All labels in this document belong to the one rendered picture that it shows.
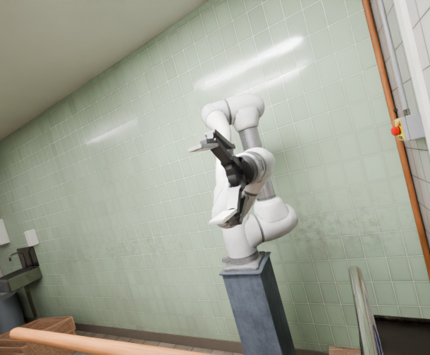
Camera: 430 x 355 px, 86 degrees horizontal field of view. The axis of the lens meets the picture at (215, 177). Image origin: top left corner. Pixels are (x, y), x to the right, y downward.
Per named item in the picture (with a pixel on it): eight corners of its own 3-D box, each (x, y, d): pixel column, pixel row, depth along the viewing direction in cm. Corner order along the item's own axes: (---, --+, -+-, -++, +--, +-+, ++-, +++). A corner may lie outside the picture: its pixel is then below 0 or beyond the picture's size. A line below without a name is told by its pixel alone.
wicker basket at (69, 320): (31, 367, 212) (22, 339, 211) (-5, 365, 231) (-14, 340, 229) (77, 328, 258) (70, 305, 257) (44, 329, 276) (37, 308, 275)
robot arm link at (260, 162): (270, 179, 62) (265, 183, 57) (240, 186, 66) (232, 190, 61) (261, 146, 62) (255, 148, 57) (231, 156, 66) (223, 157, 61)
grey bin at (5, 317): (33, 326, 332) (21, 291, 329) (0, 348, 298) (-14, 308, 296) (20, 325, 349) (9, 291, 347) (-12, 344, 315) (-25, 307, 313)
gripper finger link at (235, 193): (228, 176, 54) (230, 179, 55) (222, 217, 47) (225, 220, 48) (242, 172, 52) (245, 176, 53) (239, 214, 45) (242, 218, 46)
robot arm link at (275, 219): (255, 239, 128) (291, 227, 131) (266, 247, 112) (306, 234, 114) (218, 104, 125) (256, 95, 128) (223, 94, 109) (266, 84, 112)
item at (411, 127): (419, 136, 98) (414, 113, 98) (428, 136, 89) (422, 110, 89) (397, 141, 102) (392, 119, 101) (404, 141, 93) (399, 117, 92)
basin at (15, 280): (54, 312, 308) (33, 246, 304) (22, 332, 276) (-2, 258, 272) (37, 310, 329) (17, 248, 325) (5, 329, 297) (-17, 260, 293)
